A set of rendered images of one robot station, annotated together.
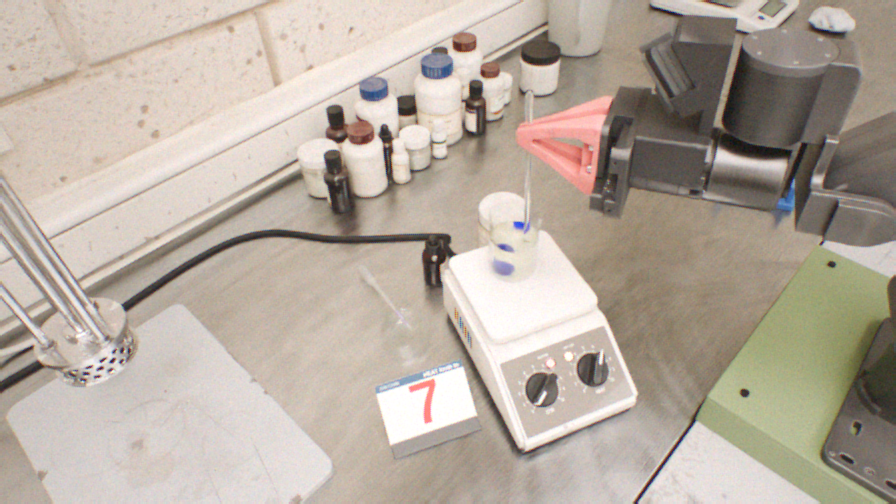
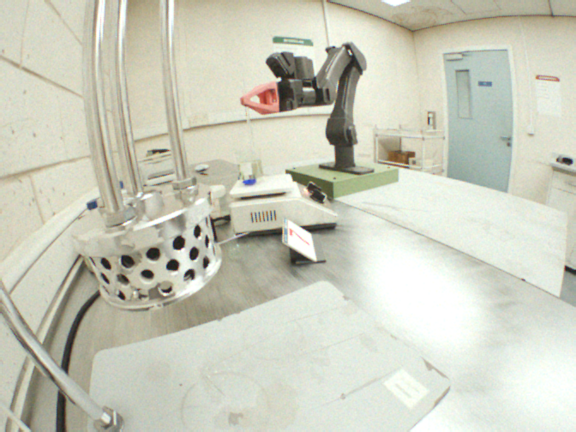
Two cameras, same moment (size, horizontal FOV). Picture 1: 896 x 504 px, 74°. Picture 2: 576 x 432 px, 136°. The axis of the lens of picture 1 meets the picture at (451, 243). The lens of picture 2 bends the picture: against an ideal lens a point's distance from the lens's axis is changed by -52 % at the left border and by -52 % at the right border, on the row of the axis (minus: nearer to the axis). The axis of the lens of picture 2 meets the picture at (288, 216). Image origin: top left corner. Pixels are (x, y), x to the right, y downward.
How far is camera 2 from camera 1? 54 cm
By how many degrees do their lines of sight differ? 61
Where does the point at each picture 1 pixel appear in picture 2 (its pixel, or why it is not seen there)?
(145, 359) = (129, 393)
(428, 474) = (339, 251)
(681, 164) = (298, 87)
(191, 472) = (296, 369)
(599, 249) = not seen: hidden behind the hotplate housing
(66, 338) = (144, 198)
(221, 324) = (141, 337)
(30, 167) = not seen: outside the picture
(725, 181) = (306, 93)
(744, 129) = (303, 75)
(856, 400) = (343, 168)
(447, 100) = not seen: hidden behind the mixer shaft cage
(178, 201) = (31, 303)
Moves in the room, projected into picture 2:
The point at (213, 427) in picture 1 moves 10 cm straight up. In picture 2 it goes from (252, 350) to (226, 262)
